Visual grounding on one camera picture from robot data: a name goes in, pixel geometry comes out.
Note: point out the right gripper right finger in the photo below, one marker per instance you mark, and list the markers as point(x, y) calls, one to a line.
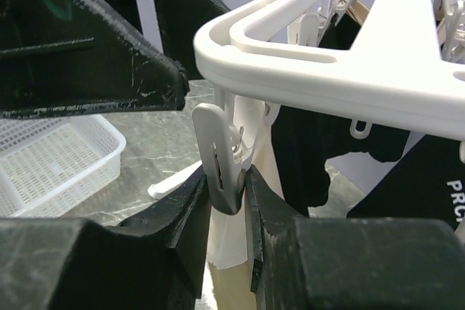
point(315, 263)

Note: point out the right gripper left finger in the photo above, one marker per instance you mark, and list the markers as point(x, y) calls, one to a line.
point(152, 260)

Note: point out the tan underwear with cream waistband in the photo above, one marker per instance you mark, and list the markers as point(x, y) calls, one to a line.
point(229, 248)

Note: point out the white clip hanger frame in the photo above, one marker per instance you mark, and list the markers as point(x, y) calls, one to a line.
point(393, 75)

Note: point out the metal clothes rack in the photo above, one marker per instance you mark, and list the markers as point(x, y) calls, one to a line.
point(168, 185)

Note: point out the white plastic laundry basket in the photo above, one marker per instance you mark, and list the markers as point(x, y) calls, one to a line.
point(49, 166)

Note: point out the black hanging garment right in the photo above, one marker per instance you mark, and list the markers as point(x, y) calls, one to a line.
point(403, 174)

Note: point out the black hanging garments left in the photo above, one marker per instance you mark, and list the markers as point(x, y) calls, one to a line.
point(342, 35)

